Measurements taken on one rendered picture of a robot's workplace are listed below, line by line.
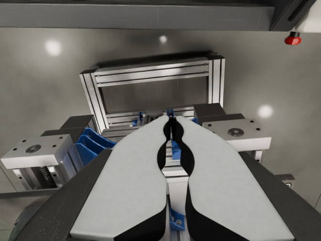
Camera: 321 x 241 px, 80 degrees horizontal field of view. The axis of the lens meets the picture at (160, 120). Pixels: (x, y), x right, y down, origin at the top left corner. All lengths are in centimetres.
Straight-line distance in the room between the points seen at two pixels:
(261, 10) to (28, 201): 64
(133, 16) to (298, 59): 138
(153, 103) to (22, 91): 101
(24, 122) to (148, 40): 120
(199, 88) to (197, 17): 86
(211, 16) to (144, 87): 87
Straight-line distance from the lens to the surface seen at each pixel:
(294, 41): 63
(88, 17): 42
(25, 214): 61
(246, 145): 47
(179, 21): 40
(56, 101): 168
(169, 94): 122
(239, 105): 159
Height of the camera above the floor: 134
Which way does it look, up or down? 61 degrees down
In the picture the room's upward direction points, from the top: 178 degrees counter-clockwise
